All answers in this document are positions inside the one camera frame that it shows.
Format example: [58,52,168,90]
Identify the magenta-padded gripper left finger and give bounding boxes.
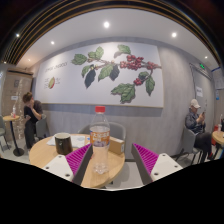
[42,143,94,187]

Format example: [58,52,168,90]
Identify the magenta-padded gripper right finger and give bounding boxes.
[130,142,184,186]

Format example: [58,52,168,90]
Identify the clear red-capped drink bottle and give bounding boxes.
[89,105,111,175]

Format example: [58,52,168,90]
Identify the dark brown mug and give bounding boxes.
[54,132,74,156]

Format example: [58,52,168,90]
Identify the person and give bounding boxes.
[184,98,214,161]
[21,91,44,150]

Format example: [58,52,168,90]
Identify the small cardboard box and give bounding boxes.
[109,135,126,156]

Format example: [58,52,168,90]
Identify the grey upholstered chair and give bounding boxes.
[78,121,128,142]

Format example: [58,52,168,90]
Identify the small round wooden table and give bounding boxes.
[2,114,25,157]

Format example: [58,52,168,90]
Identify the round ceiling lights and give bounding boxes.
[14,21,210,62]

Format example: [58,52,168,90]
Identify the coffee plant wall picture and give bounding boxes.
[34,41,165,108]

